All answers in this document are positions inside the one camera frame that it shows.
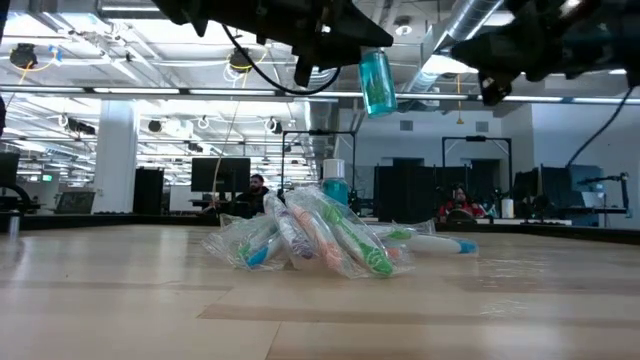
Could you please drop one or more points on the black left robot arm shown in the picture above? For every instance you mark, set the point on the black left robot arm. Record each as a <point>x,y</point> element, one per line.
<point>185,7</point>

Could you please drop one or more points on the black aluminium table frame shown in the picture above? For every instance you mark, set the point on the black aluminium table frame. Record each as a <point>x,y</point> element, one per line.
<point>100,221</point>

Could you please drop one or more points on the white toothbrush blue tip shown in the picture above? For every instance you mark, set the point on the white toothbrush blue tip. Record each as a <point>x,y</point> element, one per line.
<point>440,244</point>

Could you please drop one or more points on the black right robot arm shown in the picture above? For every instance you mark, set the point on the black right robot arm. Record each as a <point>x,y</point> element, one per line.
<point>620,40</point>

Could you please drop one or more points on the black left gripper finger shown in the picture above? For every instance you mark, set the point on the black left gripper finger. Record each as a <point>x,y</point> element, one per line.
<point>370,32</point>

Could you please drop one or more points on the teal mouthwash bottle white cap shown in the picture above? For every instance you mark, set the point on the teal mouthwash bottle white cap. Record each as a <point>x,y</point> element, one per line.
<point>377,85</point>
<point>334,170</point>

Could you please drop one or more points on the orange toothbrush yellow bristles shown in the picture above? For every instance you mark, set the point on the orange toothbrush yellow bristles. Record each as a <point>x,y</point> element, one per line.
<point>395,253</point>

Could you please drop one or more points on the black gantry frame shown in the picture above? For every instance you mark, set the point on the black gantry frame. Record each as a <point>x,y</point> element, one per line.
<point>320,132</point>
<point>475,138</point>

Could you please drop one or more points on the black partition panel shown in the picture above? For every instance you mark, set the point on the black partition panel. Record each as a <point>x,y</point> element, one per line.
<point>405,192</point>

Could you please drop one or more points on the white paper roll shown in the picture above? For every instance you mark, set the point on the white paper roll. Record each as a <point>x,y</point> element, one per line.
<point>507,208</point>

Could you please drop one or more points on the black computer monitor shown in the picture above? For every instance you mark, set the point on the black computer monitor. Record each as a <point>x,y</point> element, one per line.
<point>220,175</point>

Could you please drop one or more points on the silver ventilation duct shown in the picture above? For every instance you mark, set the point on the silver ventilation duct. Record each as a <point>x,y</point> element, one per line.
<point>470,20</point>

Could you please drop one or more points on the white pillar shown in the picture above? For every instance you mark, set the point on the white pillar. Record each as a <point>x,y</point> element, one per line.
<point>115,155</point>

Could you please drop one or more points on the black cabinet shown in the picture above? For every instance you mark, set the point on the black cabinet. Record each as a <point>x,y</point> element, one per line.
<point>148,190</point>

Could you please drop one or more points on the person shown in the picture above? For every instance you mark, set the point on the person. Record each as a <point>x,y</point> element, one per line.
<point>460,205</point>
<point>256,192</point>

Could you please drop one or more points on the green toothbrush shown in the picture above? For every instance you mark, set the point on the green toothbrush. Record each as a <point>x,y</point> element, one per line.
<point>370,255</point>
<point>243,248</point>
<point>400,234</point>

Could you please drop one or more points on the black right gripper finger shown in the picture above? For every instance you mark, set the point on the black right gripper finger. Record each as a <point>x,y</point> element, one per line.
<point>482,52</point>

